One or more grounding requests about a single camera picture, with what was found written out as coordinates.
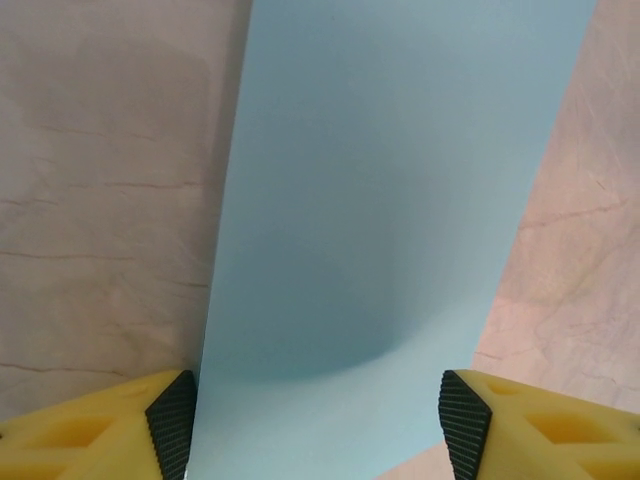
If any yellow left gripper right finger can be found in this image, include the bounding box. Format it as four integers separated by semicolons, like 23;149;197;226
437;368;640;480

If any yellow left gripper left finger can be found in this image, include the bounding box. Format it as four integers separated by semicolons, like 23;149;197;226
0;368;197;480

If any light blue paper sheet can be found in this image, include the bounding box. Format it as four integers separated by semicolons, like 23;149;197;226
185;0;600;480

